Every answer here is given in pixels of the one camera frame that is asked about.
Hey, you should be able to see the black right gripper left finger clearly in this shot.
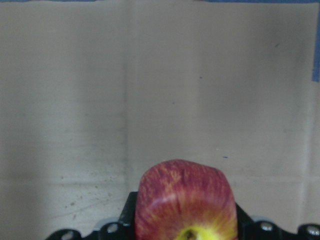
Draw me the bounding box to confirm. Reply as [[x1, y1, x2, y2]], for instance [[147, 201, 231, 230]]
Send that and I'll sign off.
[[119, 191, 138, 240]]

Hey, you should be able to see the yellow-red apple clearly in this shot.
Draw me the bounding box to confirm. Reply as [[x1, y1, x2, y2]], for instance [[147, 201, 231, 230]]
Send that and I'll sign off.
[[134, 159, 238, 240]]

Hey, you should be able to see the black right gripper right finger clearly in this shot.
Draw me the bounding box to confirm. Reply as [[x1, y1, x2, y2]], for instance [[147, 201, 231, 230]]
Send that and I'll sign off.
[[235, 203, 254, 240]]

